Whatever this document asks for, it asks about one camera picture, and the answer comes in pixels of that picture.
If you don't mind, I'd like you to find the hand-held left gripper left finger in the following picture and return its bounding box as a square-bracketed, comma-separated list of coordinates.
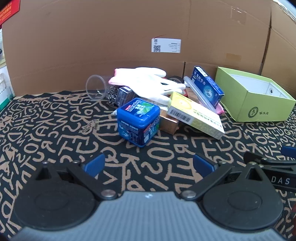
[35, 153, 118, 201]

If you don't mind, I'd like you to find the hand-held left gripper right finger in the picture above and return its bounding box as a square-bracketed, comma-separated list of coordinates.
[179, 153, 270, 202]

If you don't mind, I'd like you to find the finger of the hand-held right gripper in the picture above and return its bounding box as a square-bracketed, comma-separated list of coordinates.
[281, 146, 296, 160]
[243, 151, 296, 172]

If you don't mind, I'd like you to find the green cardboard box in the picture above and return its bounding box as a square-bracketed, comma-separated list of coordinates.
[215, 67, 296, 122]

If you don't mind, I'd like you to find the yellow white medicine box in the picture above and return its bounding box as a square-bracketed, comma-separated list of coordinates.
[166, 91, 225, 140]

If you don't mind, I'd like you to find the copper brown box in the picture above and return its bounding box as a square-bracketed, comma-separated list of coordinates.
[158, 109, 182, 135]

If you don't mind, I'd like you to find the blue mint box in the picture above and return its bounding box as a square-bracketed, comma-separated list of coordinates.
[117, 97, 161, 148]

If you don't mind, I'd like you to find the steel wool scrubber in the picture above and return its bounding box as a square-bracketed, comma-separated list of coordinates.
[106, 85, 121, 107]

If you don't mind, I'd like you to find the clear plastic case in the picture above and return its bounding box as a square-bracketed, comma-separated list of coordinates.
[183, 76, 217, 112]

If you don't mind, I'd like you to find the small grey box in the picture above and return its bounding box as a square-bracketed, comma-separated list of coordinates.
[116, 86, 137, 108]

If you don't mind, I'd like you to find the clear plastic cup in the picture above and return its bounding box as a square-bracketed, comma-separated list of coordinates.
[86, 75, 112, 102]

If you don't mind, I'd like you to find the blue medicine box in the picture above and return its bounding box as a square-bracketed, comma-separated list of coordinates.
[191, 66, 225, 107]

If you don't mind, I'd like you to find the black tape roll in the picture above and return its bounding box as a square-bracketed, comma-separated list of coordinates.
[168, 75, 185, 85]

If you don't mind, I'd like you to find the black patterned mat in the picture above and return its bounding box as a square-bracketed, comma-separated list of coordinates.
[0, 91, 296, 241]

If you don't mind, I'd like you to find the brown paper packet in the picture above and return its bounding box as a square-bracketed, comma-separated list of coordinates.
[185, 87, 202, 103]

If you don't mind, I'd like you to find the white plastic container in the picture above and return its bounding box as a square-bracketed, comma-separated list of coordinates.
[0, 66, 15, 110]

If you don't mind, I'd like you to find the white shipping label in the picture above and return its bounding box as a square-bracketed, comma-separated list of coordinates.
[151, 38, 181, 53]

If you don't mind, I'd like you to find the large brown cardboard box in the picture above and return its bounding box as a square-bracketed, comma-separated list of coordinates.
[1, 0, 273, 98]

